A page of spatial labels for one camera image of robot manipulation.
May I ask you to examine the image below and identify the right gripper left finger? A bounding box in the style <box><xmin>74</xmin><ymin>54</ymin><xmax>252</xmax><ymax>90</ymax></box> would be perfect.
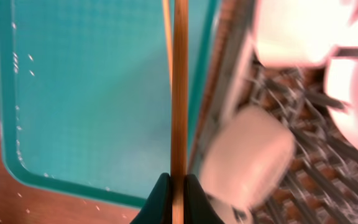
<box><xmin>131</xmin><ymin>173</ymin><xmax>172</xmax><ymax>224</ymax></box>

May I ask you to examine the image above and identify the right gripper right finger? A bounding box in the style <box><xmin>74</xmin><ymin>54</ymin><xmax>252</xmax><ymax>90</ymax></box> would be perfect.
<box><xmin>184</xmin><ymin>174</ymin><xmax>224</xmax><ymax>224</ymax></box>

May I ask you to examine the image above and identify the white cup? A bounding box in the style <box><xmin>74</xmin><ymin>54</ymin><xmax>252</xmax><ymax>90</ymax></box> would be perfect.
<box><xmin>200</xmin><ymin>106</ymin><xmax>295</xmax><ymax>208</ymax></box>

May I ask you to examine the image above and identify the wooden chopstick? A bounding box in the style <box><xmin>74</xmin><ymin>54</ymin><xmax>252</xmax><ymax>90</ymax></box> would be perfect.
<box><xmin>170</xmin><ymin>0</ymin><xmax>188</xmax><ymax>224</ymax></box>
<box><xmin>162</xmin><ymin>0</ymin><xmax>173</xmax><ymax>90</ymax></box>

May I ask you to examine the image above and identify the grey-white bowl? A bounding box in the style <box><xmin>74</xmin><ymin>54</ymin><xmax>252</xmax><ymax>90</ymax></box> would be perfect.
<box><xmin>252</xmin><ymin>0</ymin><xmax>358</xmax><ymax>67</ymax></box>

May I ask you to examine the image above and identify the large white plate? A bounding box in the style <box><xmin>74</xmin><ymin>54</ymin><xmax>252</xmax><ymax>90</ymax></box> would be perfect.
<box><xmin>324</xmin><ymin>47</ymin><xmax>358</xmax><ymax>150</ymax></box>

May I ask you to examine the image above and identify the grey dishwasher rack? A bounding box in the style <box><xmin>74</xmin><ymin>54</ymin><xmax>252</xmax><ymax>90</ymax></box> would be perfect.
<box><xmin>189</xmin><ymin>1</ymin><xmax>358</xmax><ymax>223</ymax></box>

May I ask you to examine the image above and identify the teal serving tray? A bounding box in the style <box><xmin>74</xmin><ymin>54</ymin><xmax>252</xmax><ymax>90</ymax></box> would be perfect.
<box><xmin>0</xmin><ymin>0</ymin><xmax>222</xmax><ymax>208</ymax></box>

